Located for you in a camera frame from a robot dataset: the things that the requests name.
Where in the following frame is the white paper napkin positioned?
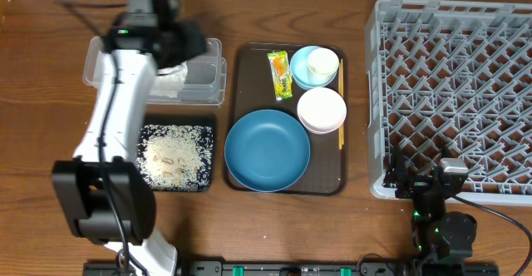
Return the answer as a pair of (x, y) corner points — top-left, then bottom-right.
(150, 62), (188, 98)

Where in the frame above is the wooden chopstick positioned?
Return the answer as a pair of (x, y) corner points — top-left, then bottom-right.
(337, 59), (347, 150)

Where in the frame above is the dark brown serving tray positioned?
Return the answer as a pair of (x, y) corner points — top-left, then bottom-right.
(229, 42), (347, 196)

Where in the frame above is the dark blue plate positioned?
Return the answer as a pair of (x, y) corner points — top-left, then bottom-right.
(224, 110), (311, 193)

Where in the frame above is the light blue small bowl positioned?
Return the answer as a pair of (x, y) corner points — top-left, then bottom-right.
(290, 46), (337, 90)

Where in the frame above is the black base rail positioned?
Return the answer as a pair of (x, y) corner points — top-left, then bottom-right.
(81, 261), (500, 276)

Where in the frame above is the white plastic cup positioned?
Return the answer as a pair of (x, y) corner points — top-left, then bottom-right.
(307, 47), (339, 86)

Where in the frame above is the white rice pile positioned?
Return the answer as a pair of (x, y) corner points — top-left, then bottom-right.
(136, 124), (214, 192)

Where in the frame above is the yellow green snack wrapper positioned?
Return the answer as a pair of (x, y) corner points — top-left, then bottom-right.
(267, 51), (293, 101)

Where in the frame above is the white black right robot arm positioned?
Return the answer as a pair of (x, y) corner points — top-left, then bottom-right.
(384, 146), (477, 276)

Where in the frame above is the clear plastic container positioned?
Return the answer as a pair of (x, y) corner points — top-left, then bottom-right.
(83, 37), (226, 106)

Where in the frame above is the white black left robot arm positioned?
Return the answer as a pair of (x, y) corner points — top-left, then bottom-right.
(52, 0), (206, 275)

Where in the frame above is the grey dishwasher rack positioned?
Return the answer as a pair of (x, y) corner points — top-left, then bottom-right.
(365, 0), (531, 206)

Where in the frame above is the black plastic tray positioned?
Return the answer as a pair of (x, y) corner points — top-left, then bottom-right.
(92, 115), (218, 193)

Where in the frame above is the pink bowl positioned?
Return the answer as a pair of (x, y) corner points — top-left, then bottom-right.
(297, 87), (343, 135)

